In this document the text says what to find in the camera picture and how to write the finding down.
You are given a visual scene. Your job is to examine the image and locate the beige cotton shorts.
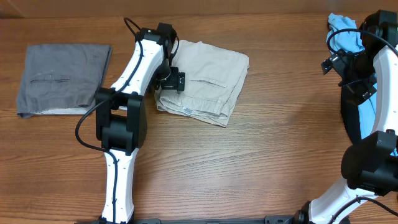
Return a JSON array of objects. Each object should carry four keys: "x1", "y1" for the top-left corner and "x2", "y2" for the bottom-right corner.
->
[{"x1": 155, "y1": 40, "x2": 249, "y2": 128}]

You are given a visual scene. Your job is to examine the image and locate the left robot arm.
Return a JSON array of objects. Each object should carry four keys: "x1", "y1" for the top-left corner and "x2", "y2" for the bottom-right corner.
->
[{"x1": 95, "y1": 23, "x2": 185, "y2": 223}]

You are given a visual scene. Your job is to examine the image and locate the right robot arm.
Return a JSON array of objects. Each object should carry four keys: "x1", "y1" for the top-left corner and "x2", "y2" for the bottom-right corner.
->
[{"x1": 289, "y1": 10, "x2": 397, "y2": 223}]

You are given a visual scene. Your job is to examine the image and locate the black garment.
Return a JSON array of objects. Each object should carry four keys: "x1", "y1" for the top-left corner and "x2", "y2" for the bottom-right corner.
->
[{"x1": 340, "y1": 86, "x2": 361, "y2": 144}]

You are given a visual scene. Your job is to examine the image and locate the light blue shirt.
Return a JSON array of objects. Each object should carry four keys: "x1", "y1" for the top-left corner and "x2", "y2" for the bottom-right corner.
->
[{"x1": 326, "y1": 10, "x2": 397, "y2": 144}]

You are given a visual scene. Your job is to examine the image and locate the folded grey shorts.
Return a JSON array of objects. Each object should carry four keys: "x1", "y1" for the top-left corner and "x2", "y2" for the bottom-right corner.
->
[{"x1": 16, "y1": 44, "x2": 113, "y2": 119}]

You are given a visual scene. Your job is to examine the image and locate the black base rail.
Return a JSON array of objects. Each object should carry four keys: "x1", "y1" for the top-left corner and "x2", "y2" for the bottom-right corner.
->
[{"x1": 74, "y1": 215, "x2": 351, "y2": 224}]

